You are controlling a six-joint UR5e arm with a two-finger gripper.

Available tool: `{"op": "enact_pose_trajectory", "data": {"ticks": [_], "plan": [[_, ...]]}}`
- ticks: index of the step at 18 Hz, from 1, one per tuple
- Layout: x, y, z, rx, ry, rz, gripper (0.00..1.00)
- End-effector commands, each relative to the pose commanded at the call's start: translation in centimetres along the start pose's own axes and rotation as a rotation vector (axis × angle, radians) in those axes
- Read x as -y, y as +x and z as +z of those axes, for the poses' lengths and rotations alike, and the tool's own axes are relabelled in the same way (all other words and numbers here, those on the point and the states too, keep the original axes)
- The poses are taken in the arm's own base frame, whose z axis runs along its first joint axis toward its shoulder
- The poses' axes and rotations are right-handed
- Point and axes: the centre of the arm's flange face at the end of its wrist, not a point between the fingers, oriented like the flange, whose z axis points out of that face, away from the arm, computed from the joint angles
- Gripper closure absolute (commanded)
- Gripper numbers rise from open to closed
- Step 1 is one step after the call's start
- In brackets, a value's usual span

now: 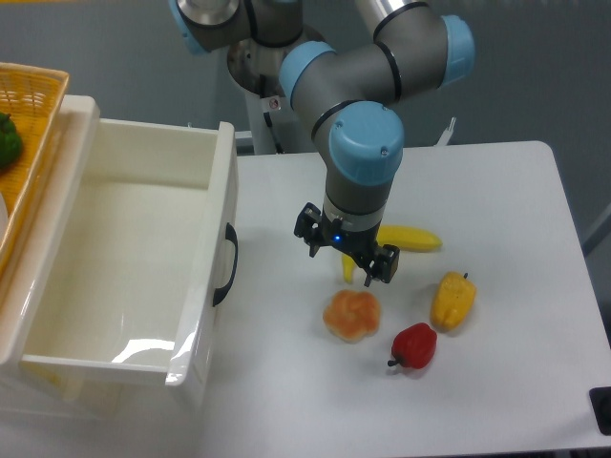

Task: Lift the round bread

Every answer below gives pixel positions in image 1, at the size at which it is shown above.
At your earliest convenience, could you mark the round orange bread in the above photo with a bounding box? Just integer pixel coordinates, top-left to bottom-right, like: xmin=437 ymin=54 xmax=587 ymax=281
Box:
xmin=323 ymin=290 xmax=381 ymax=344

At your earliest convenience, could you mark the yellow woven basket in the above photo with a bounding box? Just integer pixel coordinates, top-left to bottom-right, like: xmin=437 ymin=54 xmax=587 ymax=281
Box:
xmin=1 ymin=62 xmax=70 ymax=271

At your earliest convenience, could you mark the white open drawer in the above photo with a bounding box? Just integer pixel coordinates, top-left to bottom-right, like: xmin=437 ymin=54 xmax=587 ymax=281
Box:
xmin=20 ymin=119 xmax=238 ymax=410

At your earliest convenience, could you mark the black object at edge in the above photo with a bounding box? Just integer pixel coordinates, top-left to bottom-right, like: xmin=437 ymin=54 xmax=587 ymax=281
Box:
xmin=589 ymin=386 xmax=611 ymax=436

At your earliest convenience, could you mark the yellow banana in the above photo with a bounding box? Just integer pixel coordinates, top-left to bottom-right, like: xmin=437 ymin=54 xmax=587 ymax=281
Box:
xmin=342 ymin=225 xmax=443 ymax=283

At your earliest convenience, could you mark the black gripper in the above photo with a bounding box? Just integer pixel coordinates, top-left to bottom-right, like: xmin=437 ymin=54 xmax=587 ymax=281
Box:
xmin=294 ymin=202 xmax=380 ymax=287

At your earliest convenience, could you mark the black cable on pedestal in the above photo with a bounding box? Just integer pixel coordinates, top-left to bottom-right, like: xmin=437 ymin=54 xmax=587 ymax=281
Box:
xmin=259 ymin=74 xmax=284 ymax=155

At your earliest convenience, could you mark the black drawer handle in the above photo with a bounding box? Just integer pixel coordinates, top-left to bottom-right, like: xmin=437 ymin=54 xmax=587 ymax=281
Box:
xmin=213 ymin=222 xmax=239 ymax=307

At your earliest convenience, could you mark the white bracket behind table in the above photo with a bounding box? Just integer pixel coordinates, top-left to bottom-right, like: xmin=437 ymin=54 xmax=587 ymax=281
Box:
xmin=435 ymin=116 xmax=456 ymax=147

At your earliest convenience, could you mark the yellow bell pepper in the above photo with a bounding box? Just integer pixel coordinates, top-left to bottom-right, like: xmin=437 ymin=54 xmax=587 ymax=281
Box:
xmin=430 ymin=271 xmax=477 ymax=331

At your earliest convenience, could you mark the red bell pepper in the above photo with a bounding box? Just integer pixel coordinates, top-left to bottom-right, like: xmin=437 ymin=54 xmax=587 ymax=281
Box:
xmin=387 ymin=323 xmax=437 ymax=369

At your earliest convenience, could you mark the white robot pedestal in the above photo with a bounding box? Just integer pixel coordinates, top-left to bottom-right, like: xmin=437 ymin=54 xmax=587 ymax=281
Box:
xmin=225 ymin=28 xmax=330 ymax=156

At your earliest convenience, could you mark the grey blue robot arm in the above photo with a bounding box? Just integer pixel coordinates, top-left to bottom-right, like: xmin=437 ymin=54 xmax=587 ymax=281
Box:
xmin=169 ymin=1 xmax=475 ymax=282

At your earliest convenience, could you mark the green bell pepper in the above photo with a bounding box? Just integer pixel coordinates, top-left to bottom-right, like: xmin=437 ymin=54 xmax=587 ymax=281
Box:
xmin=0 ymin=113 xmax=23 ymax=169

